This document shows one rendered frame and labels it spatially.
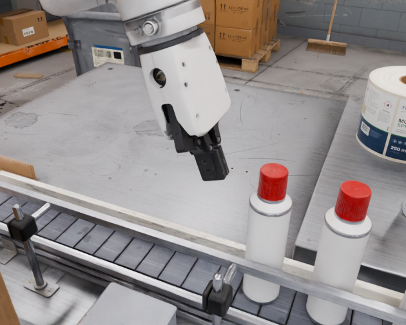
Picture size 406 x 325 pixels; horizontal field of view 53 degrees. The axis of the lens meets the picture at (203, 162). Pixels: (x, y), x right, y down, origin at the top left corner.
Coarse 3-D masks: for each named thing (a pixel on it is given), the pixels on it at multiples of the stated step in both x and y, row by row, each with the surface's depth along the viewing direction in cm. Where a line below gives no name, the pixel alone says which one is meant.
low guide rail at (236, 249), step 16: (0, 176) 76; (16, 176) 75; (48, 192) 72; (64, 192) 71; (96, 208) 69; (112, 208) 67; (144, 224) 66; (160, 224) 64; (176, 224) 64; (192, 240) 63; (208, 240) 61; (224, 240) 61; (240, 256) 60; (288, 272) 58; (304, 272) 57; (368, 288) 53; (384, 288) 53
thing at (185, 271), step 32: (0, 192) 77; (64, 224) 69; (96, 224) 70; (96, 256) 63; (128, 256) 63; (160, 256) 63; (192, 256) 63; (192, 288) 58; (288, 288) 58; (288, 320) 53; (352, 320) 53; (384, 320) 53
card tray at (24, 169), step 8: (0, 160) 91; (8, 160) 89; (16, 160) 89; (0, 168) 92; (8, 168) 91; (16, 168) 90; (24, 168) 88; (32, 168) 87; (24, 176) 90; (32, 176) 89
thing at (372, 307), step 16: (16, 192) 64; (32, 192) 63; (64, 208) 60; (80, 208) 60; (112, 224) 58; (128, 224) 57; (144, 240) 56; (160, 240) 55; (176, 240) 54; (208, 256) 52; (224, 256) 52; (256, 272) 50; (272, 272) 50; (304, 288) 48; (320, 288) 48; (336, 288) 48; (352, 304) 46; (368, 304) 46; (384, 304) 46; (400, 320) 45
